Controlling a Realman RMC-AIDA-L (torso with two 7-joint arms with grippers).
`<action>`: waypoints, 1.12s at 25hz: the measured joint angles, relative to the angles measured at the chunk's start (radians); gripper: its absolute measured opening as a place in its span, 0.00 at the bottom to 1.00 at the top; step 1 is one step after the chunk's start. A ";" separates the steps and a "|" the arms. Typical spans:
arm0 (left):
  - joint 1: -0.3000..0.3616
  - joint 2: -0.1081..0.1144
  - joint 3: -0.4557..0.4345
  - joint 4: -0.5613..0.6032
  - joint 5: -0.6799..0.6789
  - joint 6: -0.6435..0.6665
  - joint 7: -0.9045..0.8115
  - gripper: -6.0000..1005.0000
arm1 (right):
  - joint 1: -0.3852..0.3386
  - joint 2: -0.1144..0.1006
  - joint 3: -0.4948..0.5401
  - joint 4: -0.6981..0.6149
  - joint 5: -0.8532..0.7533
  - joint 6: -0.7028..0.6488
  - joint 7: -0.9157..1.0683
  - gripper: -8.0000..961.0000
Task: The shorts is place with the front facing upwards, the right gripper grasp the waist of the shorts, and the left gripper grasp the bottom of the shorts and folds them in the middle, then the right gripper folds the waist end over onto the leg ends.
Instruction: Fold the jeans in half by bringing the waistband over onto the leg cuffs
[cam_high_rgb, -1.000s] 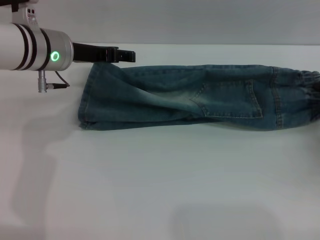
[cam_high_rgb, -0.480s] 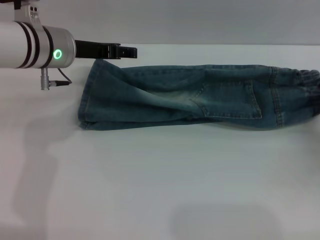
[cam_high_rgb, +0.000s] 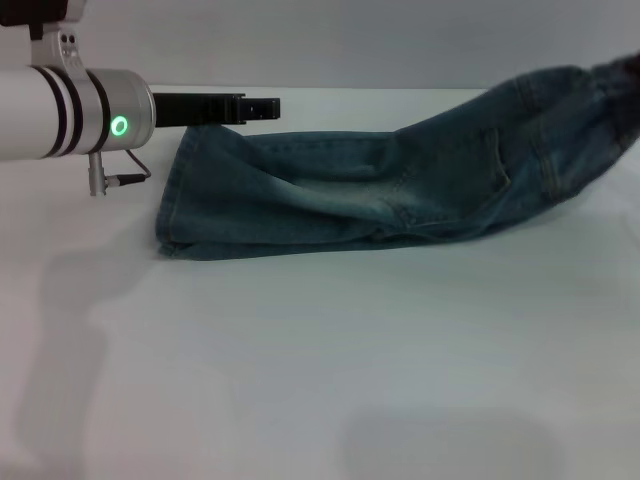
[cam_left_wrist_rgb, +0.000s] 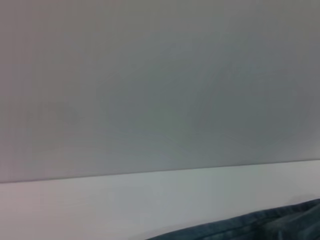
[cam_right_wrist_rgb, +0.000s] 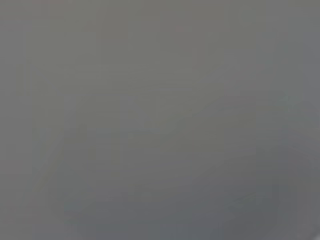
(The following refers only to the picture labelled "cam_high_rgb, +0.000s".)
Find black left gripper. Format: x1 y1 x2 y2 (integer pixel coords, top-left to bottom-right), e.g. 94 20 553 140
152 91 283 129

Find blue denim shorts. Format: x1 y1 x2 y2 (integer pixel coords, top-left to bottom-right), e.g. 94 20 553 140
154 52 640 264

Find silver left arm cable connector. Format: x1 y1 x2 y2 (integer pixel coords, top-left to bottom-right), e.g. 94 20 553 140
86 148 152 198

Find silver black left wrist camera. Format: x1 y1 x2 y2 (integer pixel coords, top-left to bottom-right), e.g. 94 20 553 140
0 0 90 82

